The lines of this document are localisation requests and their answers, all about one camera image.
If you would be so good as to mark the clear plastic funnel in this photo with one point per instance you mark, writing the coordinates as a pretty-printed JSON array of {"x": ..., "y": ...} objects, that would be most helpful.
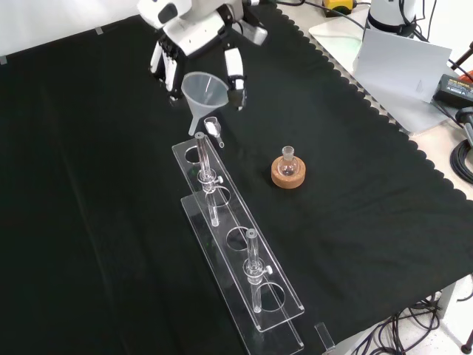
[{"x": 199, "y": 92}]

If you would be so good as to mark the yellow stop button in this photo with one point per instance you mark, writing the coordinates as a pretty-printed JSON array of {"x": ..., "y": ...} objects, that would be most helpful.
[{"x": 336, "y": 5}]

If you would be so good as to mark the black cloth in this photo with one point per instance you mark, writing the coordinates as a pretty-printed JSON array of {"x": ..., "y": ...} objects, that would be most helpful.
[{"x": 111, "y": 185}]

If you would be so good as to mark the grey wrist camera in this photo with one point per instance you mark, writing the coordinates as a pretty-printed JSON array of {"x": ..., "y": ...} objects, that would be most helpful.
[{"x": 255, "y": 34}]

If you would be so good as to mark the small clear plastic block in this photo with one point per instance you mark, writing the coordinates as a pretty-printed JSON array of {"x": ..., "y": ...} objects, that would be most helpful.
[{"x": 324, "y": 335}]

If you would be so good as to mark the black power adapter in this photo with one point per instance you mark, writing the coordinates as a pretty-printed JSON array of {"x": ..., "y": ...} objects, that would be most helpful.
[{"x": 454, "y": 90}]

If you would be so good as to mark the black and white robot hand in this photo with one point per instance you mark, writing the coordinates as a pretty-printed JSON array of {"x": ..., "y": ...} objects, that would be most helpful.
[{"x": 192, "y": 33}]

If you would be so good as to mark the grey base plate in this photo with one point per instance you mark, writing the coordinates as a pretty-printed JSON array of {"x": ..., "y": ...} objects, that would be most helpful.
[{"x": 332, "y": 33}]

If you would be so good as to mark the clear funnel stand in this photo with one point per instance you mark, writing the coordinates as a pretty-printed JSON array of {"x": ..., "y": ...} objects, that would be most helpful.
[{"x": 231, "y": 218}]

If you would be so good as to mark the clear round-bottom flask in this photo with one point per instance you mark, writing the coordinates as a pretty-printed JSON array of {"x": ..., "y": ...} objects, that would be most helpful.
[{"x": 288, "y": 166}]

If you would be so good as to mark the clear weighing funnel, white powder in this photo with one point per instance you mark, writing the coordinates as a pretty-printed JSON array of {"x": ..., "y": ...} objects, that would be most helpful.
[{"x": 211, "y": 125}]

